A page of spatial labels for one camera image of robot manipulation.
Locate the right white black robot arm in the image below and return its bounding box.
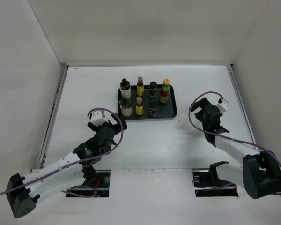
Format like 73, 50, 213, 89
189, 96, 281, 199

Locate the dark spice jar black lid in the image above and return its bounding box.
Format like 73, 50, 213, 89
149, 81, 157, 98

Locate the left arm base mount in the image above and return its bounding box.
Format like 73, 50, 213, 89
63, 170, 111, 198

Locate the clear shaker black grinder lid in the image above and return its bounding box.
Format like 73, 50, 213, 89
119, 97, 133, 117

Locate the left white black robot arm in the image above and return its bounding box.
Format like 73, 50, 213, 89
3, 108, 127, 218

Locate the yellow label brown bottle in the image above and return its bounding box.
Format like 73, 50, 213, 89
136, 96, 144, 116

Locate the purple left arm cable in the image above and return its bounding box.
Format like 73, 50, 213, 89
0, 107, 125, 199

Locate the white powder shaker black lid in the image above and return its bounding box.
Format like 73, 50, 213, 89
120, 78, 132, 98

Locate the black plastic tray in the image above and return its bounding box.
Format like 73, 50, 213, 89
118, 84, 177, 120

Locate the red green chili sauce bottle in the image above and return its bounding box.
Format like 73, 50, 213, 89
159, 79, 170, 104

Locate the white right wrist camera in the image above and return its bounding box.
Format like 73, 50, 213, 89
217, 98, 229, 113

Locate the yellow label bottle yellow cap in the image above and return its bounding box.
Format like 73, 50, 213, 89
137, 76, 144, 97

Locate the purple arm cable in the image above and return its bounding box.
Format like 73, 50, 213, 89
0, 107, 125, 199
188, 91, 281, 195

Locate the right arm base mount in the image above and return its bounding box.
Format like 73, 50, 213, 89
192, 161, 238, 197

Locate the small spice jar black lid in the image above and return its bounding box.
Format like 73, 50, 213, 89
149, 100, 158, 116

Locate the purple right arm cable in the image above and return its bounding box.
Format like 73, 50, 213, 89
188, 91, 281, 195

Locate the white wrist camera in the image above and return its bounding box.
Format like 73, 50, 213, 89
88, 110, 109, 127
217, 98, 229, 113

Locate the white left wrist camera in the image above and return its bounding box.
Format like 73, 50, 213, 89
88, 110, 109, 127

